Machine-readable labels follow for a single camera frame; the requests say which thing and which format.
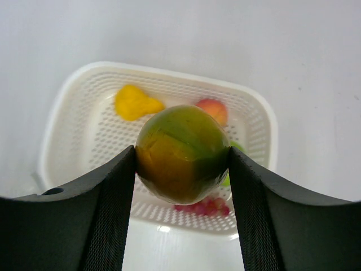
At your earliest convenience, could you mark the yellow pear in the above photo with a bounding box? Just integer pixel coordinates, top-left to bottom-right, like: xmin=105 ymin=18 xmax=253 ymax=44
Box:
xmin=115 ymin=84 xmax=165 ymax=121

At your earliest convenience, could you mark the green apple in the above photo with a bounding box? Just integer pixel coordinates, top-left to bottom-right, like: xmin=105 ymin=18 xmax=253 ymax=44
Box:
xmin=221 ymin=141 xmax=244 ymax=187

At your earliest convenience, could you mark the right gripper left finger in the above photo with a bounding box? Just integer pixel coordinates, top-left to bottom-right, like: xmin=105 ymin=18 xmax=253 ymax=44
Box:
xmin=1 ymin=146 xmax=135 ymax=270

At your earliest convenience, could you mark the green yellow mango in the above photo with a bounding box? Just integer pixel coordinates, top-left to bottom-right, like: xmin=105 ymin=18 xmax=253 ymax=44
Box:
xmin=135 ymin=105 xmax=230 ymax=205

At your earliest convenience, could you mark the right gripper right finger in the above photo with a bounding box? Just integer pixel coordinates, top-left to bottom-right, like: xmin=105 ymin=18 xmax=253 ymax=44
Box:
xmin=228 ymin=147 xmax=360 ymax=270

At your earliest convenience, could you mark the red grape bunch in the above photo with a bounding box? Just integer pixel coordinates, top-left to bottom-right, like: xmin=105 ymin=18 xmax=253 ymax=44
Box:
xmin=173 ymin=196 xmax=231 ymax=217

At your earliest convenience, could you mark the red peach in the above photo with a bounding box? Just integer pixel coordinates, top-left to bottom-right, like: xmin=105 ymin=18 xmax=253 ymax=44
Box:
xmin=196 ymin=99 xmax=228 ymax=127

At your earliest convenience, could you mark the white perforated plastic basket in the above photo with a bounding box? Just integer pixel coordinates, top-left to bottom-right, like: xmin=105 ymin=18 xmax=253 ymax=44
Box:
xmin=38 ymin=61 xmax=279 ymax=242

